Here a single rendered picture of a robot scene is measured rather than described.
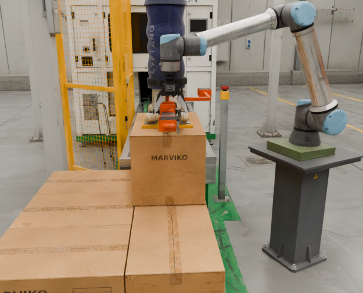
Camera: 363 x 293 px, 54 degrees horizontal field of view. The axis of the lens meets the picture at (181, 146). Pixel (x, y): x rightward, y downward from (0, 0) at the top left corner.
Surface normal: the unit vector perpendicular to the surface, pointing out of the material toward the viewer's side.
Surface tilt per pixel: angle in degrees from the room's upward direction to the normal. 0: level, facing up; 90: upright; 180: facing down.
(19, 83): 90
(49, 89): 90
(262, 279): 0
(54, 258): 0
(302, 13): 83
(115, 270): 0
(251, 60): 90
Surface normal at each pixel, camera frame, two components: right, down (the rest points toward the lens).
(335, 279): 0.00, -0.96
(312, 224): 0.48, 0.25
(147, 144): 0.04, 0.29
